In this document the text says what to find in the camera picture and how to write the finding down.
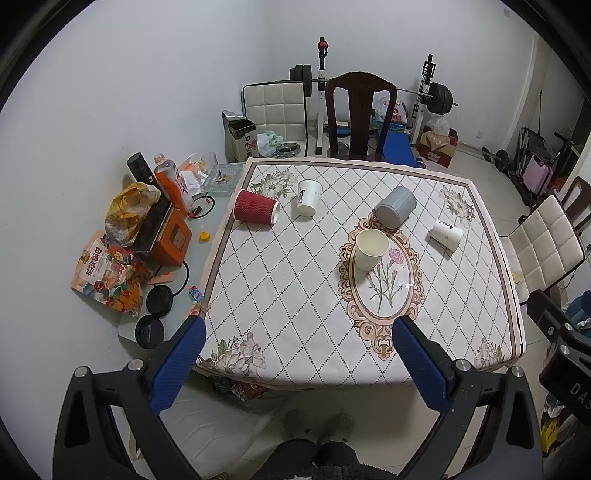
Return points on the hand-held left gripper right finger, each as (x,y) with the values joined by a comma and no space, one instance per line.
(422,369)

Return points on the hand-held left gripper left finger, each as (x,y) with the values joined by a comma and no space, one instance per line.
(182,364)

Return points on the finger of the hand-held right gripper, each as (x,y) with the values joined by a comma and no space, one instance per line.
(547,314)

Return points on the small white paper cup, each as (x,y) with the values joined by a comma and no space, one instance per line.
(445,234)

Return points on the grey plastic cup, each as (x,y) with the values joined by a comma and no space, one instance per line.
(395,207)

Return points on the red ribbed paper cup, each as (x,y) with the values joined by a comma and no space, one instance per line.
(256,207)

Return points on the black cup lid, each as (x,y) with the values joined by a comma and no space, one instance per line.
(159,300)
(150,331)

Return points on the cream paper cup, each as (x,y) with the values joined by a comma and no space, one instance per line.
(369,249)

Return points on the white paper cup black print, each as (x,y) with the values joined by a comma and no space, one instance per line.
(308,197)

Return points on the clear glass cup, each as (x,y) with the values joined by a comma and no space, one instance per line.
(208,159)

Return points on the patterned box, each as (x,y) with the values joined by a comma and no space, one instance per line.
(240,390)

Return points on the white padded chair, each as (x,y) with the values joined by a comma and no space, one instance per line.
(272,106)
(540,244)

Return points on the colourful snack packet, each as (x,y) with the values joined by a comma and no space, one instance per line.
(99,272)

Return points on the dark wooden chair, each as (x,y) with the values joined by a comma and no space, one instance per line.
(581,194)
(360,106)

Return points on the floral printed tablecloth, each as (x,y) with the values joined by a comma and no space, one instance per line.
(286,295)

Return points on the orange box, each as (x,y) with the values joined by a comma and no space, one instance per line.
(175,240)

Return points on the pink suitcase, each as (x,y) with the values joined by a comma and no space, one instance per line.
(539,175)

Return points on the dark flat tray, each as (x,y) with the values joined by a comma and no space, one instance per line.
(154,226)

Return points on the glass side table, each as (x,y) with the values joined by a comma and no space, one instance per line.
(217,217)

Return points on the black folded exercise equipment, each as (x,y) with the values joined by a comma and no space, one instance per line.
(561,157)

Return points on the black floor barbell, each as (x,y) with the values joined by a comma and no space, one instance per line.
(501,159)

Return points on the yellow plastic bag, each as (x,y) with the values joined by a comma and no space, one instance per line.
(129,207)

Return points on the orange drink bottle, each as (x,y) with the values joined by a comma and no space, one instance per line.
(173,184)

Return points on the glass ashtray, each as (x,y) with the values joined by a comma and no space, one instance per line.
(224,179)

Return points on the cardboard box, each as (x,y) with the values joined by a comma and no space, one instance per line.
(438,154)

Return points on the black thermos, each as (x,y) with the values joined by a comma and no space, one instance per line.
(141,170)

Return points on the blue weight bench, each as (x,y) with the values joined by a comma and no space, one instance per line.
(399,147)

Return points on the dark tea box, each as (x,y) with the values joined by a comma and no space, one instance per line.
(240,143)

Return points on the green and white plastic bag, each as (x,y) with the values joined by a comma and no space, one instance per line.
(268,143)

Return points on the round metal pot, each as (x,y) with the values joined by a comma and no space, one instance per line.
(289,148)

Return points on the barbell with black plates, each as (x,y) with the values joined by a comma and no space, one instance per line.
(438,97)

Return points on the red and white plastic bag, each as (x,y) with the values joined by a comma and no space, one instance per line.
(390,108)

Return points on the white barbell rack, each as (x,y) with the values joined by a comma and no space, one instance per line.
(322,92)

